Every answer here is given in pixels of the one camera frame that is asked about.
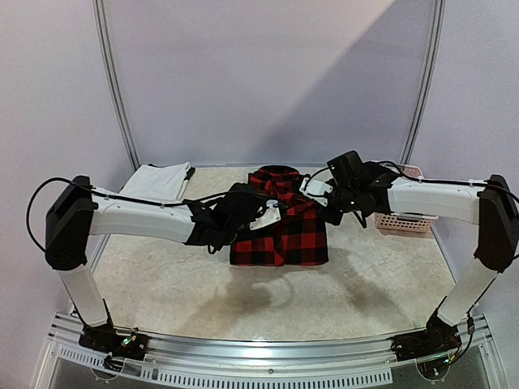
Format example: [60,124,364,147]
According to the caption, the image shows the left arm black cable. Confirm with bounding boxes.
[26,177,289,254]

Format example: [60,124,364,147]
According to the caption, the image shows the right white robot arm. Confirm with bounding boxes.
[307,151,518,353]

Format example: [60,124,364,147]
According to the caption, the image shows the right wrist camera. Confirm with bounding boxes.
[299,177,333,207]

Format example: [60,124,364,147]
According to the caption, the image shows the aluminium front rail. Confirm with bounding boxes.
[35,314,508,388]

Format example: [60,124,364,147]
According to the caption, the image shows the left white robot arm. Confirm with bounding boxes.
[44,176,264,352]

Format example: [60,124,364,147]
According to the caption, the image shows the right aluminium frame post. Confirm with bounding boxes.
[400,0,446,165]

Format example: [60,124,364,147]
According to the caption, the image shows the aluminium frame post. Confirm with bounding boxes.
[92,0,141,171]
[400,0,446,165]

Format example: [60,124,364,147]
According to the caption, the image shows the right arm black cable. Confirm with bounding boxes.
[303,161,519,260]

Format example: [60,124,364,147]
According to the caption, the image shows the red black plaid garment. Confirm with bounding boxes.
[229,165,329,267]

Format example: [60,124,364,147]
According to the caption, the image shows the left aluminium frame post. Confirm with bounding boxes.
[92,0,141,171]

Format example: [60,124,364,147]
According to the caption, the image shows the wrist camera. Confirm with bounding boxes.
[299,177,333,207]
[249,199,281,231]

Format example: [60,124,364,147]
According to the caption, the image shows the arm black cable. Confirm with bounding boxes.
[303,161,519,260]
[26,177,289,254]

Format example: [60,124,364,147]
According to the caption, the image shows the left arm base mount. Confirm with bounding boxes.
[79,315,150,361]

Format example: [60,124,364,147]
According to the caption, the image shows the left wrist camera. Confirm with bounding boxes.
[249,199,281,231]

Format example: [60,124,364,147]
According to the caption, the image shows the pink plastic laundry basket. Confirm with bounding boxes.
[374,161,438,234]

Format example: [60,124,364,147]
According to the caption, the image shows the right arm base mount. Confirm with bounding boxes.
[390,310,462,361]

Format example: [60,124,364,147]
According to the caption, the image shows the white green raglan t-shirt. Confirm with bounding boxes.
[119,162,195,202]

